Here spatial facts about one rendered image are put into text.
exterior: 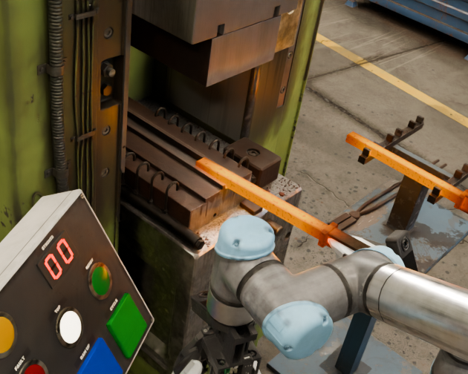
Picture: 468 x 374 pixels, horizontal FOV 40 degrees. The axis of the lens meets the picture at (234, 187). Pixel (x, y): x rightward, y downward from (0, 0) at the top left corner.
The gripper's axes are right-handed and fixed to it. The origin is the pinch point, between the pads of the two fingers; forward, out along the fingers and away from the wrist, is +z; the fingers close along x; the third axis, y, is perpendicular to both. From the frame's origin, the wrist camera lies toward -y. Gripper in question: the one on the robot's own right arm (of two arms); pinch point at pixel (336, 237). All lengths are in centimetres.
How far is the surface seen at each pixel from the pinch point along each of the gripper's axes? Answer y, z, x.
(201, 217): 7.2, 27.6, -8.5
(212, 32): -36.2, 26.6, -12.3
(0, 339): -15, 11, -66
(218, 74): -27.2, 26.8, -9.2
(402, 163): 7.5, 8.6, 46.4
